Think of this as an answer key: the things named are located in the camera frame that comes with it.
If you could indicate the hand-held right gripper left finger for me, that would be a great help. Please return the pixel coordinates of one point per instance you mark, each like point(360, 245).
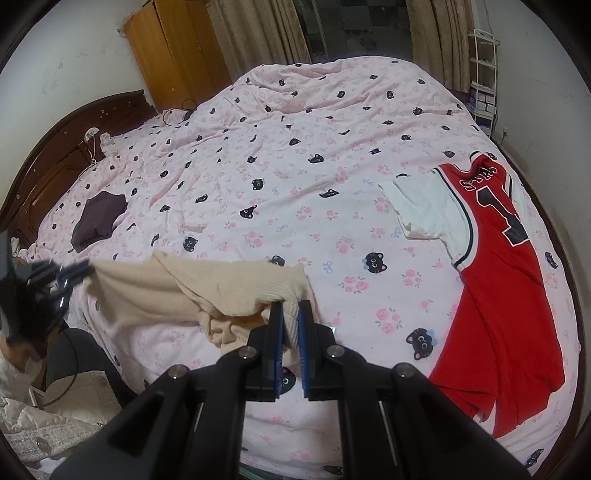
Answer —
point(277, 344)

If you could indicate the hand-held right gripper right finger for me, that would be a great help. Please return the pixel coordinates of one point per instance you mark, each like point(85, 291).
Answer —
point(304, 350)

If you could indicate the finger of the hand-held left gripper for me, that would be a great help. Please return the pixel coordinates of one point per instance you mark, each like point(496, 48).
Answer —
point(74, 273)

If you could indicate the beige knit garment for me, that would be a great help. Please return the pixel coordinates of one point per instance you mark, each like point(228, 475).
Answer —
point(161, 286)

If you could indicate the dark purple cloth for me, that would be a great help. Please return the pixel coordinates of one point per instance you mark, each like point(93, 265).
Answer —
point(99, 219)

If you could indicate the dark grey cloth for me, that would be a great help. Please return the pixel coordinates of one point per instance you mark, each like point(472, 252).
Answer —
point(87, 350)

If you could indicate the person's head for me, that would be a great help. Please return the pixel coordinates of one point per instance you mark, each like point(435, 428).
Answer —
point(23, 360)

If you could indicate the light tweed cloth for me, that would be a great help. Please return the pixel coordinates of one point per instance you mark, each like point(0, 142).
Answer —
point(74, 392)

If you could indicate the dark wooden headboard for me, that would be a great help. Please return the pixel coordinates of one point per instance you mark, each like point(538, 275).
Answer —
point(51, 152)

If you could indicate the person's white jacket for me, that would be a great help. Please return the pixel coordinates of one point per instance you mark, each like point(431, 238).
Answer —
point(18, 413)

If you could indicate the pink cat print blanket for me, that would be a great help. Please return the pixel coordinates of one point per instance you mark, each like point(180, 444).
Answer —
point(277, 161)

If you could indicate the white t-shirt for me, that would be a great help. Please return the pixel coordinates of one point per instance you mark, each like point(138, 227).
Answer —
point(429, 207)

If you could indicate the red basketball jersey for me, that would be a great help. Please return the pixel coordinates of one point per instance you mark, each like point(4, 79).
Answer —
point(498, 300)

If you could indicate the light wooden wardrobe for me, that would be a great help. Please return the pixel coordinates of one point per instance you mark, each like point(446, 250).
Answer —
point(180, 50)

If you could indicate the beige curtain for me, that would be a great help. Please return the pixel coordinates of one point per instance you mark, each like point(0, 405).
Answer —
point(258, 32)
point(438, 37)

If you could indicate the white shelf rack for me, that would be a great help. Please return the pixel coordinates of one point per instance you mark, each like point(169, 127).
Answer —
point(485, 83)

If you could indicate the window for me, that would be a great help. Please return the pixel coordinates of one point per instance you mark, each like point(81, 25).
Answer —
point(355, 27)

